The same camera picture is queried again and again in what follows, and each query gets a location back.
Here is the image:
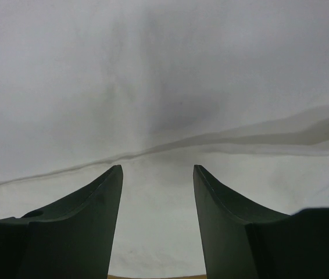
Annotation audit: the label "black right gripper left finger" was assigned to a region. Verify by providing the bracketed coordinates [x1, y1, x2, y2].
[0, 165, 123, 278]

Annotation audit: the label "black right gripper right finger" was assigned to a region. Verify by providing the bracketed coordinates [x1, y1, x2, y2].
[193, 165, 329, 278]

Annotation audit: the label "white t shirt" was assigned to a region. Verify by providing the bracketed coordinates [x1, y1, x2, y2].
[0, 1, 329, 278]

